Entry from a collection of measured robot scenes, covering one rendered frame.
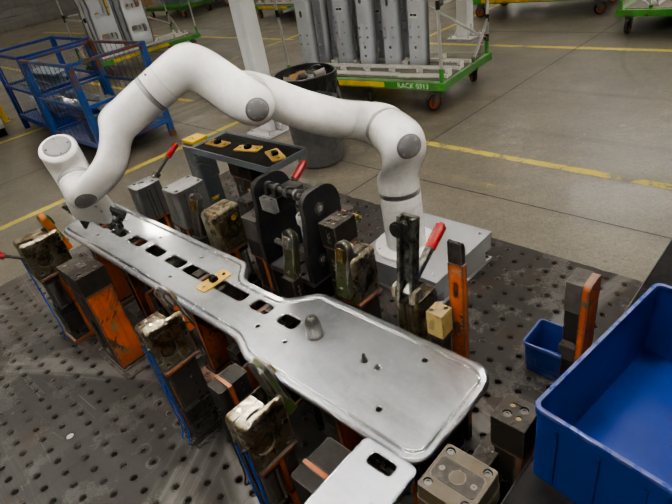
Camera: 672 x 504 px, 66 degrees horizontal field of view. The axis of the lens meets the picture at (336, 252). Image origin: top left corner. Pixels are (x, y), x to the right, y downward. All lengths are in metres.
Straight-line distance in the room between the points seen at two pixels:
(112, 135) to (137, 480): 0.77
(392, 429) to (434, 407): 0.08
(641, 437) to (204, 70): 1.05
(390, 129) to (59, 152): 0.76
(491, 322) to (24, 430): 1.25
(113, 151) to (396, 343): 0.74
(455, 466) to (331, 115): 0.88
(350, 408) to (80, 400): 0.91
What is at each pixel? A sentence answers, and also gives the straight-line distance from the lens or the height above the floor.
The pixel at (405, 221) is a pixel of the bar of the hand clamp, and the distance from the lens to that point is 0.93.
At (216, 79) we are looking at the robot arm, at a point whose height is 1.41.
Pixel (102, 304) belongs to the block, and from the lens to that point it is 1.49.
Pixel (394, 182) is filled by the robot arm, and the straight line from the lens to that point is 1.44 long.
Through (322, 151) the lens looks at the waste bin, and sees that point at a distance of 4.15.
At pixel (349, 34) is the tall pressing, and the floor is 0.59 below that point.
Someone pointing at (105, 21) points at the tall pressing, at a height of 0.80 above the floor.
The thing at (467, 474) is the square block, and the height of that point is 1.06.
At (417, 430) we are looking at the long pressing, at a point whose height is 1.00.
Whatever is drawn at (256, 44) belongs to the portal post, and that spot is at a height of 0.81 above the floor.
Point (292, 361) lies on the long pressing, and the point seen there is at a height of 1.00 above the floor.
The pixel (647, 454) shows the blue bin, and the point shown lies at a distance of 0.82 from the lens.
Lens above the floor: 1.68
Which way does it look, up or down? 33 degrees down
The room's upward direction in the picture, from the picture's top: 11 degrees counter-clockwise
